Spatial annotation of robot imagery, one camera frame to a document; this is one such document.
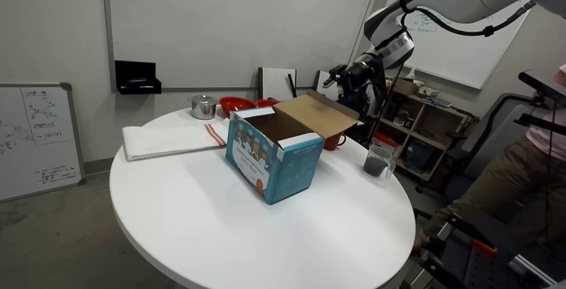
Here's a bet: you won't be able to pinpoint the blue printed cardboard box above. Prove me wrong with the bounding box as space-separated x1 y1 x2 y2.
225 90 360 205

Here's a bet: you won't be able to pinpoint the white chair back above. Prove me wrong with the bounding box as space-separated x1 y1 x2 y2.
314 70 340 102
258 67 297 102

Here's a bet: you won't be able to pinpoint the red-lidded container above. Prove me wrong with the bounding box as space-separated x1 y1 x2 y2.
373 131 401 149

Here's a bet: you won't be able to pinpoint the red mug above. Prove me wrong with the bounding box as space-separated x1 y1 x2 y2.
322 131 347 151

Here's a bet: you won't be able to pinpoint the wooden shelf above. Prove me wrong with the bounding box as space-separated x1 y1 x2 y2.
375 78 477 182

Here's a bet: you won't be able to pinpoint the clear measuring jug, dark contents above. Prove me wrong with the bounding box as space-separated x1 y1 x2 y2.
363 143 397 179

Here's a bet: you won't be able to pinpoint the dark blue bin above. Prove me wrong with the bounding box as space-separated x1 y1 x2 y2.
404 140 437 173

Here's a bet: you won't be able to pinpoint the large red bowl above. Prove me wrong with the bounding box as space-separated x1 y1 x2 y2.
219 96 257 119

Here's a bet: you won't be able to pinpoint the grey office chair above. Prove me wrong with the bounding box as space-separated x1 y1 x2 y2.
444 93 545 203

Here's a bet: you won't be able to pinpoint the small steel pot with lid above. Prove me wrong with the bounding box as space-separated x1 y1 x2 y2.
187 95 220 120

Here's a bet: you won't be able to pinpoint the person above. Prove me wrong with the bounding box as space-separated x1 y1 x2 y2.
411 62 566 255

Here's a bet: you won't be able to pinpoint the white towel with red stripes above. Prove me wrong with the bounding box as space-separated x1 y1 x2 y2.
122 118 230 162

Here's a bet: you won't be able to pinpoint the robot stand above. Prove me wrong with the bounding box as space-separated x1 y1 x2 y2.
399 213 566 289

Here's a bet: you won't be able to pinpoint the small whiteboard with writing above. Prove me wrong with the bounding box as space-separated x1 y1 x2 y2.
0 82 86 204

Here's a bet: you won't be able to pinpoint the wall whiteboard with green writing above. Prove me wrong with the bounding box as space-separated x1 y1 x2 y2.
384 0 532 90

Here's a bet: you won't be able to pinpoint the large blank wall whiteboard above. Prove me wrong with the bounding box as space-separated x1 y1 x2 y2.
102 0 382 93

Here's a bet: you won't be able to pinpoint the black wall tray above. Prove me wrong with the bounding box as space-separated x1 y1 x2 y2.
115 60 162 95

